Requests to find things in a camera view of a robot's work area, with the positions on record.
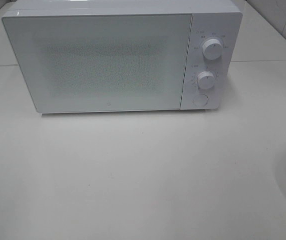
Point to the upper white microwave knob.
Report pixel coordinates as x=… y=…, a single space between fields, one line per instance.
x=212 y=48

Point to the white microwave oven body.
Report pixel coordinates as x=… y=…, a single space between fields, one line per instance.
x=209 y=18

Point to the white microwave knob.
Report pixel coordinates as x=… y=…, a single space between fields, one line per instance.
x=206 y=80
x=212 y=48

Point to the lower white microwave knob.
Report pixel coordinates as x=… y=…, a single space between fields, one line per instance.
x=206 y=80

